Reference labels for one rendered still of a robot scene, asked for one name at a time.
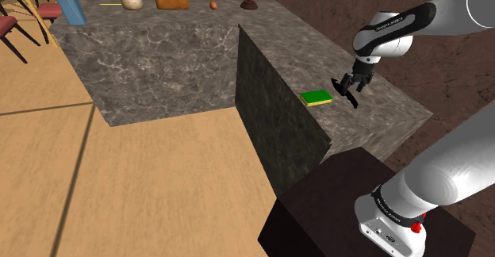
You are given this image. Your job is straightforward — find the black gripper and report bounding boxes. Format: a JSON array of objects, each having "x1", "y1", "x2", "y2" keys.
[{"x1": 338, "y1": 59, "x2": 376, "y2": 95}]

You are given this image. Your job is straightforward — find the black knife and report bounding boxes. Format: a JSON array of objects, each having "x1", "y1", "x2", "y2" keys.
[{"x1": 331, "y1": 78, "x2": 359, "y2": 109}]

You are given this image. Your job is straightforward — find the green and yellow sponge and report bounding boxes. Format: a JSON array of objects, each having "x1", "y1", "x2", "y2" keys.
[{"x1": 300, "y1": 89, "x2": 334, "y2": 108}]

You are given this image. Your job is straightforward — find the dark robot stand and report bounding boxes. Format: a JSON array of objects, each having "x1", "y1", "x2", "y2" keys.
[{"x1": 257, "y1": 146, "x2": 477, "y2": 257}]

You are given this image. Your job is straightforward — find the blue bottle with brown top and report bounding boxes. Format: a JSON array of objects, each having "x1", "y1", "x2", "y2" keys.
[{"x1": 53, "y1": 0, "x2": 88, "y2": 27}]

